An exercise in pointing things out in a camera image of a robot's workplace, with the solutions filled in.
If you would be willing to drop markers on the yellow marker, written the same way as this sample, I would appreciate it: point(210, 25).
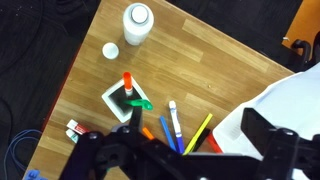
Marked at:
point(200, 131)

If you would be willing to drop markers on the white square pencil holder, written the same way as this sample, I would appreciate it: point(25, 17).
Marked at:
point(113, 100)

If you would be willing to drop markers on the small blue plastic object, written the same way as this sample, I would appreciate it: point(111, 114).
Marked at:
point(33, 175)

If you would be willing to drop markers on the green and white small tube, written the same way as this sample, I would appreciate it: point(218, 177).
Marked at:
point(71, 135)

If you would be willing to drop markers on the green marker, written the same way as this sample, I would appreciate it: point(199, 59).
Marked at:
point(141, 104)

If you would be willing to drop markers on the white round bottle cap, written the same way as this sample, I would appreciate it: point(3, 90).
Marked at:
point(110, 51)

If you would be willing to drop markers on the white and blue marker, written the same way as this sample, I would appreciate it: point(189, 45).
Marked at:
point(176, 126)

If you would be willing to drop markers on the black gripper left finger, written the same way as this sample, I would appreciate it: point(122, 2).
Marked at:
point(100, 156)

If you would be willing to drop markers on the black chair armrest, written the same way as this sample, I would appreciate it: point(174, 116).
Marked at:
point(305, 50)

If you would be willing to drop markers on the red marker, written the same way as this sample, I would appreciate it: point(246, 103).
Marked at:
point(214, 144)

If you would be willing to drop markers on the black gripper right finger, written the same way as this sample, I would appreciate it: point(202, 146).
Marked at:
point(280, 153)

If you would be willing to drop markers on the red and white small box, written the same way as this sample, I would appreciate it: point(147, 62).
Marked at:
point(77, 126)

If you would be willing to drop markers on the white plastic drawer unit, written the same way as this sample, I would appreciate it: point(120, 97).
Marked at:
point(286, 100)

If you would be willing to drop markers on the orange and white marker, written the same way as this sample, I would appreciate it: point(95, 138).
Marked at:
point(127, 81)

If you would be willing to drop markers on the orange flat panel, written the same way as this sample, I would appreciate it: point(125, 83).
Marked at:
point(305, 20)

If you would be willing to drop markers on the white plastic bottle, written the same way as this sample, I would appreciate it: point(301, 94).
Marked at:
point(137, 26)

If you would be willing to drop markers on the black marker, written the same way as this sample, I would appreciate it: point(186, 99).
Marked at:
point(202, 138)

